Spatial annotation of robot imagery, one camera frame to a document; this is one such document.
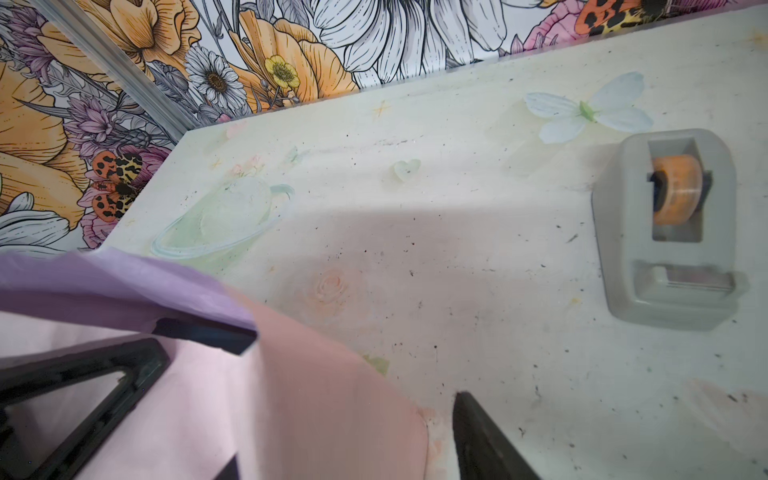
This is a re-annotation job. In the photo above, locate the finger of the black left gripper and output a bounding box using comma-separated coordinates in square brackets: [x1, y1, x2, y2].
[1, 338, 170, 479]

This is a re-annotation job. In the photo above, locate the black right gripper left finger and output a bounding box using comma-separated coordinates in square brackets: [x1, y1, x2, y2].
[215, 456, 240, 480]

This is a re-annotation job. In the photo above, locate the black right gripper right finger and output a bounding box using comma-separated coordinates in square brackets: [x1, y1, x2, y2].
[452, 391, 540, 480]

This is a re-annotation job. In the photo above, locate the purple and pink wrapping paper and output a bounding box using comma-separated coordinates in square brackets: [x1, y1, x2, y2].
[1, 249, 429, 479]

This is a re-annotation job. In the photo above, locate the dark blue gift box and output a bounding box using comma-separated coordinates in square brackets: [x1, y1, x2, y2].
[151, 318, 258, 355]

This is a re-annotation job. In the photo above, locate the grey tape dispenser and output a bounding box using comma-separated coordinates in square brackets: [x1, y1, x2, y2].
[591, 129, 749, 331]

